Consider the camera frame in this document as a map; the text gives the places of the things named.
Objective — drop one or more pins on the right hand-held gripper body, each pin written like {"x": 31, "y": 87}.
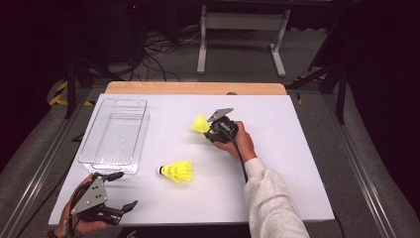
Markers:
{"x": 224, "y": 130}

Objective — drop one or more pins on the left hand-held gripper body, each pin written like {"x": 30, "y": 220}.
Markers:
{"x": 90, "y": 195}

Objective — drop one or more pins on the clear plastic container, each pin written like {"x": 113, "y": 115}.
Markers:
{"x": 115, "y": 132}

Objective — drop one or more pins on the person's right hand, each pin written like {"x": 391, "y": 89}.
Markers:
{"x": 244, "y": 142}

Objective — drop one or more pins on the person's left hand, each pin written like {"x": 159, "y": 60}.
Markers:
{"x": 87, "y": 226}

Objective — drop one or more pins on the white board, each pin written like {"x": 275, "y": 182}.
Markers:
{"x": 280, "y": 148}

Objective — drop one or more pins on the black tripod stand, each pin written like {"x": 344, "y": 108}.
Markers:
{"x": 70, "y": 89}

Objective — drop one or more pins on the black metal stand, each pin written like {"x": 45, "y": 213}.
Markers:
{"x": 341, "y": 99}

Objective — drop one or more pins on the aluminium floor rail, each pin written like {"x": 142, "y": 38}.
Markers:
{"x": 359, "y": 165}
{"x": 46, "y": 165}

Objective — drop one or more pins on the white metal stand frame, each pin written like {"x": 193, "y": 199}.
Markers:
{"x": 244, "y": 21}

